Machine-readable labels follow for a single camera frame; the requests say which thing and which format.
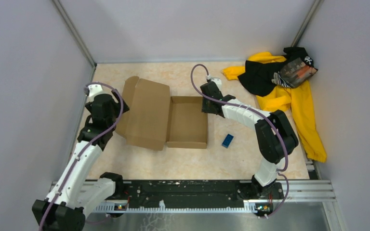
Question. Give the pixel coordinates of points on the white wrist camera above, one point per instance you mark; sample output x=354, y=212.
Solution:
x=93, y=90
x=216, y=80

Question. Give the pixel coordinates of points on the small blue block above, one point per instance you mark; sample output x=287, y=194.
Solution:
x=227, y=140

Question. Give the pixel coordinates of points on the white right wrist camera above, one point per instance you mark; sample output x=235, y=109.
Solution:
x=216, y=80

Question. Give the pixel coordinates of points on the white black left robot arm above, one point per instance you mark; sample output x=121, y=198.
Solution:
x=76, y=178

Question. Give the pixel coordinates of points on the aluminium frame rail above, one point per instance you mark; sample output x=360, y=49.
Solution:
x=296, y=192

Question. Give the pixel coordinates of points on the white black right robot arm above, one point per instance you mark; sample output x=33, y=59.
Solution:
x=275, y=136

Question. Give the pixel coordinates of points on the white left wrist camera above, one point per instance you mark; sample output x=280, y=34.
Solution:
x=93, y=90

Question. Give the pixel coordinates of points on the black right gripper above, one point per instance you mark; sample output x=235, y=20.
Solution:
x=204, y=109

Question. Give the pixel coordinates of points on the yellow cloth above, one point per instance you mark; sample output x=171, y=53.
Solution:
x=300, y=102

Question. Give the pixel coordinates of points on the black cloth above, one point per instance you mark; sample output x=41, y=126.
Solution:
x=257, y=76

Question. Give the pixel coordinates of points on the brown cardboard box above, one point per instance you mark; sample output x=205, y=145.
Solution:
x=156, y=119

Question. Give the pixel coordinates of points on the patterned grey pouch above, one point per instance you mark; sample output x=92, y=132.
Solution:
x=294, y=72

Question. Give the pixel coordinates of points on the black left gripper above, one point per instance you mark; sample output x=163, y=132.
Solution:
x=116, y=105

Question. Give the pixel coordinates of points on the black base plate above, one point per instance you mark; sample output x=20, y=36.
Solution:
x=191, y=194

